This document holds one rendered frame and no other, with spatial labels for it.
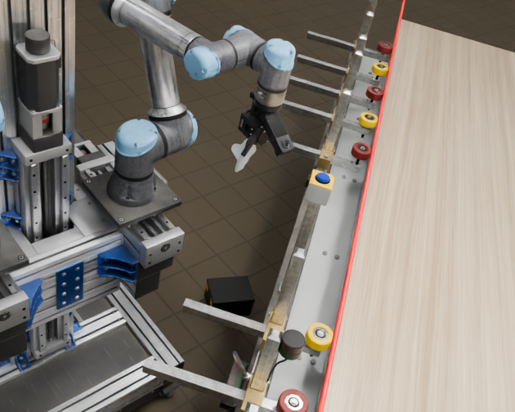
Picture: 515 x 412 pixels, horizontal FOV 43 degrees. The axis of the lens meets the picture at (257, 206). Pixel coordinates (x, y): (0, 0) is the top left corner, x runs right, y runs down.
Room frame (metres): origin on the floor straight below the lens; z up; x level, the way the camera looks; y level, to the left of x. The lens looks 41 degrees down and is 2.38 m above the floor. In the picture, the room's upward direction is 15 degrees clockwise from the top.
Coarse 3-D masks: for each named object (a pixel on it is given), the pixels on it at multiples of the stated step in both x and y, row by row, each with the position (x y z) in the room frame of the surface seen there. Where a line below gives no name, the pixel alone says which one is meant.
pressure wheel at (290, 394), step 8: (288, 392) 1.00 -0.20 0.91; (296, 392) 1.01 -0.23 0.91; (280, 400) 0.97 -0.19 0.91; (288, 400) 0.98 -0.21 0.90; (296, 400) 0.98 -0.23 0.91; (304, 400) 0.99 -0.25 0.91; (280, 408) 0.95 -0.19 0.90; (288, 408) 0.95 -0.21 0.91; (296, 408) 0.96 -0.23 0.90; (304, 408) 0.97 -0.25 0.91
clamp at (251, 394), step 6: (252, 378) 1.04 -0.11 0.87; (246, 390) 1.00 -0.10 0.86; (252, 390) 1.00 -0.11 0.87; (264, 390) 1.01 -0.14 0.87; (246, 396) 0.98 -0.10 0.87; (252, 396) 0.98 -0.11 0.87; (258, 396) 0.99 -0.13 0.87; (246, 402) 0.96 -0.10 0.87; (252, 402) 0.97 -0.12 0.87; (258, 402) 0.97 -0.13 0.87
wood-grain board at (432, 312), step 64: (448, 64) 3.19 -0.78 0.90; (512, 64) 3.39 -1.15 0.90; (384, 128) 2.42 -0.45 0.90; (448, 128) 2.55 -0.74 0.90; (512, 128) 2.70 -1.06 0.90; (384, 192) 1.97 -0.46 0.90; (448, 192) 2.08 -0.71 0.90; (512, 192) 2.19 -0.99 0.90; (384, 256) 1.62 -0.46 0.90; (448, 256) 1.71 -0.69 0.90; (512, 256) 1.79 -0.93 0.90; (384, 320) 1.34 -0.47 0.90; (448, 320) 1.41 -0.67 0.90; (512, 320) 1.48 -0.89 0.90; (384, 384) 1.11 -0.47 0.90; (448, 384) 1.16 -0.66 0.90; (512, 384) 1.22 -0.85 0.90
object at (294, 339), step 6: (288, 330) 1.04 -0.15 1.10; (294, 330) 1.05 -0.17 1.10; (288, 336) 1.02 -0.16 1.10; (294, 336) 1.03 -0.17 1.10; (300, 336) 1.03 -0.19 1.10; (288, 342) 1.01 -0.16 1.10; (294, 342) 1.01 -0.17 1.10; (300, 342) 1.02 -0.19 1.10; (276, 354) 1.01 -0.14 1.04; (282, 360) 1.02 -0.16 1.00; (270, 372) 1.03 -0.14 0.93
